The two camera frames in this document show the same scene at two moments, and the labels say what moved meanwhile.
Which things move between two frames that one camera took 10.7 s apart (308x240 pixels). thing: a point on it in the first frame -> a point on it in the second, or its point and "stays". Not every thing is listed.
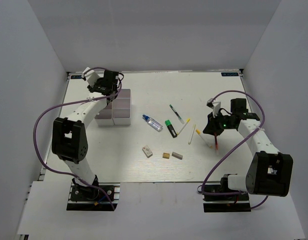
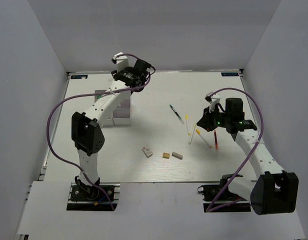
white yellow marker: [198, 132] stays
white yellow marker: [183, 126] -> [189, 133]
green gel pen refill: [178, 115] stays
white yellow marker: [193, 129] stays
